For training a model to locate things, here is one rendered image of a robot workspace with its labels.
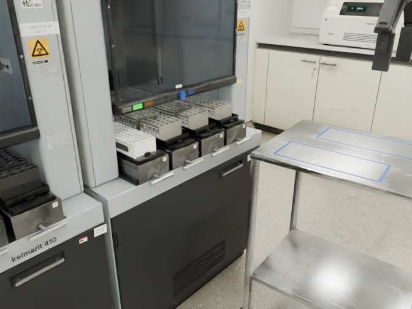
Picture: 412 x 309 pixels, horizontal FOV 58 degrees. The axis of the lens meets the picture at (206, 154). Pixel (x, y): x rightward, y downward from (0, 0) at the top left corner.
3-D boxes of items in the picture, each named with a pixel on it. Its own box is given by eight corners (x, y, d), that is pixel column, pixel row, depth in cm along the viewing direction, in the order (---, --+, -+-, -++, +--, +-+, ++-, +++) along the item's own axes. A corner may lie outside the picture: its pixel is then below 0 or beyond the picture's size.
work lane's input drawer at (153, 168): (41, 135, 166) (38, 116, 162) (70, 127, 175) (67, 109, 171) (147, 190, 121) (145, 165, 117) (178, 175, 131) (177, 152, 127)
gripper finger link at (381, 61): (396, 32, 68) (395, 33, 68) (388, 71, 71) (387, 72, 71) (379, 31, 70) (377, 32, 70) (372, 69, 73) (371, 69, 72)
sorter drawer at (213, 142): (100, 119, 186) (99, 102, 183) (123, 113, 196) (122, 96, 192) (209, 160, 142) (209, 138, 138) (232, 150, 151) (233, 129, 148)
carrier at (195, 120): (205, 123, 155) (205, 109, 153) (208, 124, 154) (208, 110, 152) (184, 130, 148) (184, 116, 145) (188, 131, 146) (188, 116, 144)
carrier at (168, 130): (178, 132, 145) (178, 118, 143) (182, 133, 144) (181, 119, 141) (156, 141, 137) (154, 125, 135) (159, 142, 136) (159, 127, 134)
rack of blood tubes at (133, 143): (86, 140, 143) (84, 124, 140) (108, 133, 150) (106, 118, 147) (134, 162, 125) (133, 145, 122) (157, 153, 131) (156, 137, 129)
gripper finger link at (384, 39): (392, 23, 68) (387, 24, 66) (387, 51, 70) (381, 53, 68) (384, 22, 68) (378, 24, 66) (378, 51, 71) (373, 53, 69)
